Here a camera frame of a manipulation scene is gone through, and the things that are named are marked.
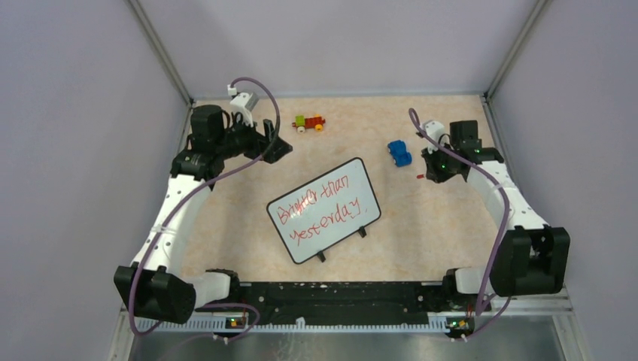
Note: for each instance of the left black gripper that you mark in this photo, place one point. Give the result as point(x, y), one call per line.
point(271, 147)

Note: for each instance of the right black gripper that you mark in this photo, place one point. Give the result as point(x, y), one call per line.
point(432, 172)

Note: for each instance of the small whiteboard with stand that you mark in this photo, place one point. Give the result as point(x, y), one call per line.
point(315, 216)

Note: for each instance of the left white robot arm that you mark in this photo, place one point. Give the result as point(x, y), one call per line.
point(152, 286)

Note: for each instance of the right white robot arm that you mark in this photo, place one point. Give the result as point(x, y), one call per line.
point(529, 256)

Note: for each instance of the blue toy car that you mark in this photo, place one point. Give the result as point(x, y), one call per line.
point(399, 153)

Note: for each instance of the red green toy train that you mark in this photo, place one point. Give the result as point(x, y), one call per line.
point(301, 124)

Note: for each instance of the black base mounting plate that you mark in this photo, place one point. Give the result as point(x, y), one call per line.
point(429, 296)

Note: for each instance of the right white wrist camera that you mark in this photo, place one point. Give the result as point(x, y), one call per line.
point(436, 132)

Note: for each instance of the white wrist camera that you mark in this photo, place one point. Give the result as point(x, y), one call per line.
point(436, 132)
point(243, 103)

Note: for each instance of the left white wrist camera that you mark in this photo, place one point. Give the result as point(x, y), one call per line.
point(243, 103)

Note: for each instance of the grey slotted cable duct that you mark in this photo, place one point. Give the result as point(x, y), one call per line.
point(220, 324)

